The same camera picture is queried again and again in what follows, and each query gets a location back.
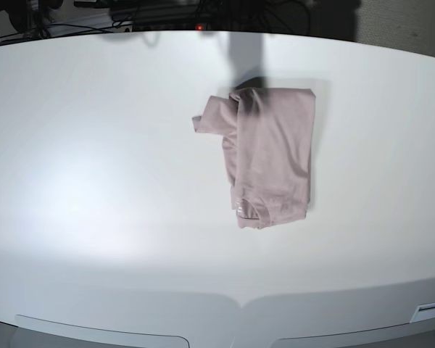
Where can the black power strip red light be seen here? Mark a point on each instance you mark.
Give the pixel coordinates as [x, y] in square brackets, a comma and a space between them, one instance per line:
[212, 25]

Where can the pink T-shirt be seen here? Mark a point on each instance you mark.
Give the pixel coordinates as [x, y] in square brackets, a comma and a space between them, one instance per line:
[266, 138]

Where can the white label plate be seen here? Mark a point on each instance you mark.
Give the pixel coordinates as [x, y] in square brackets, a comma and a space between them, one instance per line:
[423, 312]

